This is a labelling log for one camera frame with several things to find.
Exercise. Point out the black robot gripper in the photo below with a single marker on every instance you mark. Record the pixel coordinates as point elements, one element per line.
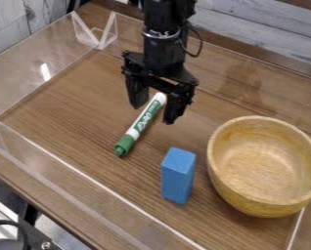
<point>158,68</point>

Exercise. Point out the green and white marker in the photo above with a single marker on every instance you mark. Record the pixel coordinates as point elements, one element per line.
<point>140,124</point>

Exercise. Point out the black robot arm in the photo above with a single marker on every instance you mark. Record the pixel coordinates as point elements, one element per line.
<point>166,16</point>

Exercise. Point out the brown wooden bowl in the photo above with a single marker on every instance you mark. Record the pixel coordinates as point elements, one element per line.
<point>259,166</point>

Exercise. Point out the blue rectangular block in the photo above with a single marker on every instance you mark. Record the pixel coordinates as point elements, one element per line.
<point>178,174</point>

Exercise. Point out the clear acrylic tray wall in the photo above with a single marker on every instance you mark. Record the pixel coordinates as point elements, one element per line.
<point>60,132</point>

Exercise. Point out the black metal bracket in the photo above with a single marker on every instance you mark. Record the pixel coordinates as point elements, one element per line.
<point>38,241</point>

